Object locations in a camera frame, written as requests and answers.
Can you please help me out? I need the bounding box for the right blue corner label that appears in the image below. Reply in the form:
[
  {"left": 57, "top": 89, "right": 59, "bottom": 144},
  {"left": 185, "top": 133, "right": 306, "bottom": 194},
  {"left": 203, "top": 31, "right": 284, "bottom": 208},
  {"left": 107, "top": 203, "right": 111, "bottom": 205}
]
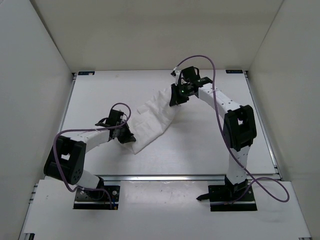
[{"left": 225, "top": 69, "right": 243, "bottom": 74}]

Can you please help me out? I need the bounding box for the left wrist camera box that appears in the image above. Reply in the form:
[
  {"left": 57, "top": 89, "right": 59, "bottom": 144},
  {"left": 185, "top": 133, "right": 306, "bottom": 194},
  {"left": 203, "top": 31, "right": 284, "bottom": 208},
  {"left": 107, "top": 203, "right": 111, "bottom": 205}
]
[{"left": 118, "top": 110, "right": 128, "bottom": 122}]

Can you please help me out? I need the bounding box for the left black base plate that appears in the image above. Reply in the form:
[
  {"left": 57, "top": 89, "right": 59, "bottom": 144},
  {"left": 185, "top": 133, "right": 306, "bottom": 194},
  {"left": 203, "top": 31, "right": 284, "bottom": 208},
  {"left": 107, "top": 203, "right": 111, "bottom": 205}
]
[{"left": 73, "top": 181, "right": 121, "bottom": 211}]

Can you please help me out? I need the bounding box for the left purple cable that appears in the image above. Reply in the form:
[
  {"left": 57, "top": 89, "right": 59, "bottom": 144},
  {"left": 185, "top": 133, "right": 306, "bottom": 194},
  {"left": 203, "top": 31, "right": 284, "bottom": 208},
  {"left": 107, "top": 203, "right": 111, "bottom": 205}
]
[{"left": 53, "top": 102, "right": 133, "bottom": 210}]

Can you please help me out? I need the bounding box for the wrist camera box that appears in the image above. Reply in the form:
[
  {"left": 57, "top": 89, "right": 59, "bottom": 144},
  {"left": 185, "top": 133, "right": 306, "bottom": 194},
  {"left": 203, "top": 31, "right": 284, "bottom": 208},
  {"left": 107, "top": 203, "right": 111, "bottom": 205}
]
[
  {"left": 118, "top": 110, "right": 128, "bottom": 122},
  {"left": 171, "top": 69, "right": 182, "bottom": 86}
]

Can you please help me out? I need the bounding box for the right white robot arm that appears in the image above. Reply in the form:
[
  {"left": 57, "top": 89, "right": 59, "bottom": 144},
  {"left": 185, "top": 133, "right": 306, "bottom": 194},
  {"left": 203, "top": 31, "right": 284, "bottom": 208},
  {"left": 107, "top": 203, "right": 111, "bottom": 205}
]
[{"left": 169, "top": 66, "right": 257, "bottom": 200}]

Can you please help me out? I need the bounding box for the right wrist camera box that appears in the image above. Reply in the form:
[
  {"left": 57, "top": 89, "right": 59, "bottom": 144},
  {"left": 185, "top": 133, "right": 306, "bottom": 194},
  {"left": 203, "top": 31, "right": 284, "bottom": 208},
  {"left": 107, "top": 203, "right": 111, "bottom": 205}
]
[{"left": 171, "top": 69, "right": 182, "bottom": 86}]

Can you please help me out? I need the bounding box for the aluminium front rail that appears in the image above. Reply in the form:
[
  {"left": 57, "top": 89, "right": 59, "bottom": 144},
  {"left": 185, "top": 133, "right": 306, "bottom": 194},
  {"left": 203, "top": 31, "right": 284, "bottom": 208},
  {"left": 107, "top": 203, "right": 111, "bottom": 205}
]
[{"left": 101, "top": 174, "right": 225, "bottom": 182}]

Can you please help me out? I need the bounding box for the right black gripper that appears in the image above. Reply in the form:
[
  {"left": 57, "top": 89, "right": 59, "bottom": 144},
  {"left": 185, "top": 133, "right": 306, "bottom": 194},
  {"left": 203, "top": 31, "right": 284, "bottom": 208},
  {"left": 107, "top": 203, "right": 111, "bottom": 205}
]
[{"left": 170, "top": 83, "right": 192, "bottom": 107}]

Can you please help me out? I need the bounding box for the white pleated skirt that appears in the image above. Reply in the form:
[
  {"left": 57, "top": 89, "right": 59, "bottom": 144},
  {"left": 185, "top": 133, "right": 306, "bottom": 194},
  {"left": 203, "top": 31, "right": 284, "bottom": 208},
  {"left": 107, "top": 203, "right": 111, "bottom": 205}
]
[{"left": 125, "top": 88, "right": 180, "bottom": 155}]

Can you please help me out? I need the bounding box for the left blue corner label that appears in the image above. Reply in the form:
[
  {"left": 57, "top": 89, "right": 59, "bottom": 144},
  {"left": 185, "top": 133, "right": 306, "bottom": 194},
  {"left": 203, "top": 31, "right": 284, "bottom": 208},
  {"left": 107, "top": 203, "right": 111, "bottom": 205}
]
[{"left": 77, "top": 71, "right": 95, "bottom": 76}]

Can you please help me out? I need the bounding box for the blue corner label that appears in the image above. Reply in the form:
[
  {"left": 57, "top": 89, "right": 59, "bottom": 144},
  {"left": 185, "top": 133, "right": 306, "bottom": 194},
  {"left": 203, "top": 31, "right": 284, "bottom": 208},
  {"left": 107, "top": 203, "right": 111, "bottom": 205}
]
[
  {"left": 225, "top": 69, "right": 243, "bottom": 74},
  {"left": 77, "top": 71, "right": 95, "bottom": 76}
]

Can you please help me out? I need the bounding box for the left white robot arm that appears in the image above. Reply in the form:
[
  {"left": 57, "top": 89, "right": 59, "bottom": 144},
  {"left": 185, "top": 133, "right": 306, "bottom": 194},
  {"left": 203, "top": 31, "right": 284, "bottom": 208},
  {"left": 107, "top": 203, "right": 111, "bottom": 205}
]
[{"left": 43, "top": 109, "right": 136, "bottom": 199}]

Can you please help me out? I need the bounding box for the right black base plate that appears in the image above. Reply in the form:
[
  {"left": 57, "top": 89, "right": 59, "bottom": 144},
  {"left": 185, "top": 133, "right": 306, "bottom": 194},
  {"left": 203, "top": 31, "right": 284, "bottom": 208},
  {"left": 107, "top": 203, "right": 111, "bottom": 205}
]
[{"left": 196, "top": 185, "right": 258, "bottom": 212}]

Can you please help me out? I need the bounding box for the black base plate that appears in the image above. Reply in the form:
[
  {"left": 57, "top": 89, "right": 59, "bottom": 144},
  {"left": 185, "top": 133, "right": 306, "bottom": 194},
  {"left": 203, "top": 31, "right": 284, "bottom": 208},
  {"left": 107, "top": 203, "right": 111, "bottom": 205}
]
[
  {"left": 73, "top": 181, "right": 121, "bottom": 211},
  {"left": 196, "top": 185, "right": 258, "bottom": 212}
]

